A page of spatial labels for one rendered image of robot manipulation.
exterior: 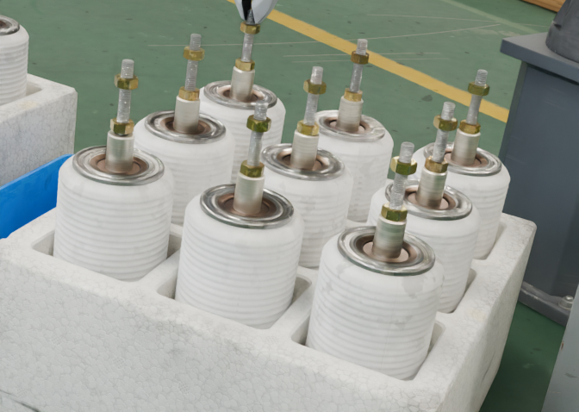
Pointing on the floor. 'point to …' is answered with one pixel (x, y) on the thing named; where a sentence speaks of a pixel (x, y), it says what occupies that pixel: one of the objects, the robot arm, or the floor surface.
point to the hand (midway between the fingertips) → (248, 9)
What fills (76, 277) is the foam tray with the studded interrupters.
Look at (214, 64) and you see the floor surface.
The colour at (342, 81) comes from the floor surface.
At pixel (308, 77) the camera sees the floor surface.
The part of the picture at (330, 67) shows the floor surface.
